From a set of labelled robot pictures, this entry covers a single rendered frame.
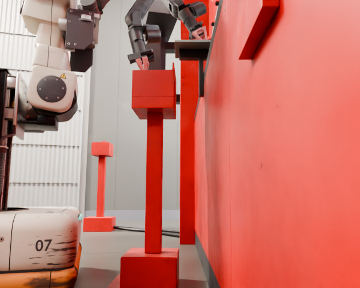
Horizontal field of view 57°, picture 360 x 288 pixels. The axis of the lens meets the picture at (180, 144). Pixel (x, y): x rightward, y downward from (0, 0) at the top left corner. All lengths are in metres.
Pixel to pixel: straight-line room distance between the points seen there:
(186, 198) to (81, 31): 1.35
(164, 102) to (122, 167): 3.06
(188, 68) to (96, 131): 2.14
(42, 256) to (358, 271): 0.95
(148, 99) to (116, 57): 3.36
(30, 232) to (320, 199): 0.92
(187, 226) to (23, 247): 1.40
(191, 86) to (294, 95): 2.09
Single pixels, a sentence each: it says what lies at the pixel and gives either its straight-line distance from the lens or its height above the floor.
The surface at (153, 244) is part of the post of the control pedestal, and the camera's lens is 1.30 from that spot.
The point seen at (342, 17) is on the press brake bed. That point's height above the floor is 0.47.
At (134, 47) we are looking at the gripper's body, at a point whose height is 0.91.
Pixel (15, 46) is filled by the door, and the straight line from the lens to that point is 4.64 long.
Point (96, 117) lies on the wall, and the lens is 4.34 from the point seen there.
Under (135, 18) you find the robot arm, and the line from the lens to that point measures 1.39.
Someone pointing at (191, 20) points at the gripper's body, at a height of 1.13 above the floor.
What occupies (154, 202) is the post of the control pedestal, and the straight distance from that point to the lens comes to 1.28.
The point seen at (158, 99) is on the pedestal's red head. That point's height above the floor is 0.69.
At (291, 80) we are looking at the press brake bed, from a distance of 0.35.
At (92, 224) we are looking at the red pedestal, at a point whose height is 0.06.
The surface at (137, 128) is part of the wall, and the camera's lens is 4.36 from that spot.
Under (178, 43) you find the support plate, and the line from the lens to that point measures 1.51.
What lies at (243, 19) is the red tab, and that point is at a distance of 0.51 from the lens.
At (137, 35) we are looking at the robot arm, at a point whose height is 0.96.
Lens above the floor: 0.35
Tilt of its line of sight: 8 degrees up
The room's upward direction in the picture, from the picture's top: straight up
